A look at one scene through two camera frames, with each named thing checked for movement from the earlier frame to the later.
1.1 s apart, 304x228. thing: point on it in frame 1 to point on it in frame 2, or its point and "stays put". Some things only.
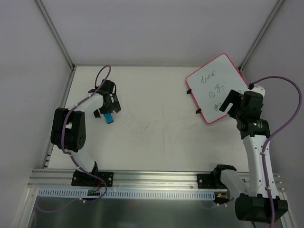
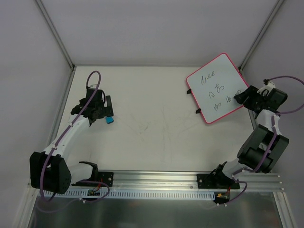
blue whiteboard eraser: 109,118 stays put
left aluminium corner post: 56,32 stays put
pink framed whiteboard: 209,85 stays put
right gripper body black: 234,108 to 248,98
